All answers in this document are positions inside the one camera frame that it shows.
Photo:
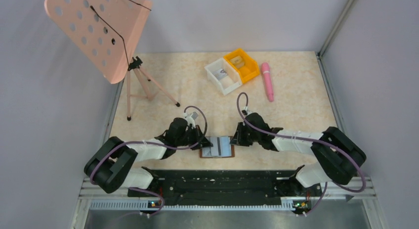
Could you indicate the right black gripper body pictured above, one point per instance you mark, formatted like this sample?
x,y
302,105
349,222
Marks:
x,y
241,135

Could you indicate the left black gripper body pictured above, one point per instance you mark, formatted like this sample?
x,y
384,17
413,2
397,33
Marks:
x,y
197,137

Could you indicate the grey striped credit card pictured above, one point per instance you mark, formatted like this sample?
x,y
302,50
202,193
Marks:
x,y
217,146

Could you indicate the brown leather card holder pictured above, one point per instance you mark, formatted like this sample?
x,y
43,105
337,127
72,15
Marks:
x,y
233,152

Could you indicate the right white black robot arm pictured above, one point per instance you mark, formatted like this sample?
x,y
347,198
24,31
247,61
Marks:
x,y
338,158

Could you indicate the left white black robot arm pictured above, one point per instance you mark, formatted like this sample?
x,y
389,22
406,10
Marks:
x,y
111,167

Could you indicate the white plastic bin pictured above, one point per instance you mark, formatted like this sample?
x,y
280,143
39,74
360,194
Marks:
x,y
227,84

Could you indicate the small item in white bin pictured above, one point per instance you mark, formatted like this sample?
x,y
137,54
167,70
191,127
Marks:
x,y
220,74

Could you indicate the yellow plastic bin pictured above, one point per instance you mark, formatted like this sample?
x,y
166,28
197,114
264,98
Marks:
x,y
251,68

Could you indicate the pink marker pen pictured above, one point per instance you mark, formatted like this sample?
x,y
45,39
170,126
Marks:
x,y
265,69

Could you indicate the tan item in yellow bin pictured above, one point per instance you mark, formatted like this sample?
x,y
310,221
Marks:
x,y
237,62

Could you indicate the pink perforated music stand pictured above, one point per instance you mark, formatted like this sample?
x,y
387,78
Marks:
x,y
108,32

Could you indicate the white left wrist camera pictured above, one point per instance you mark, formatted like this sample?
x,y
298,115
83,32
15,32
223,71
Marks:
x,y
190,118

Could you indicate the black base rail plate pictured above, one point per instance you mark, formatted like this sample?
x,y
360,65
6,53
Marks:
x,y
228,187

